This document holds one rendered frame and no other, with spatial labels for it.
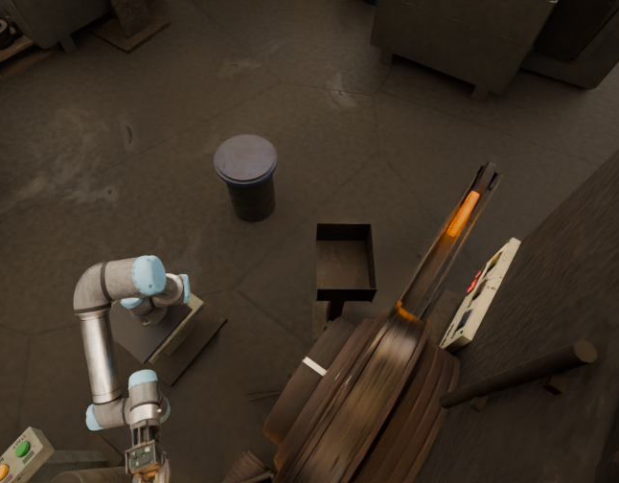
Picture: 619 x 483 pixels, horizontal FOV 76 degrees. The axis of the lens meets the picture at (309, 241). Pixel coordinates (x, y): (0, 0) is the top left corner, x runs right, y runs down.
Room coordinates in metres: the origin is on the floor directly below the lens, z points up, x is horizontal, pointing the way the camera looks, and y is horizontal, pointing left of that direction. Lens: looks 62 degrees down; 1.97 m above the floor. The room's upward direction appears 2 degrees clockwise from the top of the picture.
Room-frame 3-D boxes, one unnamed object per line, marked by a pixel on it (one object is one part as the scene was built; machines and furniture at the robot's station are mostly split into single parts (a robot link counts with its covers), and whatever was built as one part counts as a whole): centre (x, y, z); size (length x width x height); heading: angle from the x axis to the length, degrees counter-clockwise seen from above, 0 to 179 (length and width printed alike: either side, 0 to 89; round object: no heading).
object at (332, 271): (0.62, -0.13, 0.36); 0.26 x 0.20 x 0.72; 2
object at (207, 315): (0.52, 0.68, 0.13); 0.40 x 0.40 x 0.26; 56
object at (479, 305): (0.31, -0.37, 1.15); 0.26 x 0.02 x 0.18; 147
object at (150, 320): (0.52, 0.68, 0.37); 0.15 x 0.15 x 0.10
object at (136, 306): (0.52, 0.67, 0.49); 0.13 x 0.12 x 0.14; 102
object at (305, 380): (0.14, -0.01, 1.11); 0.28 x 0.06 x 0.28; 147
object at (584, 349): (0.07, -0.21, 1.52); 0.04 x 0.03 x 0.30; 147
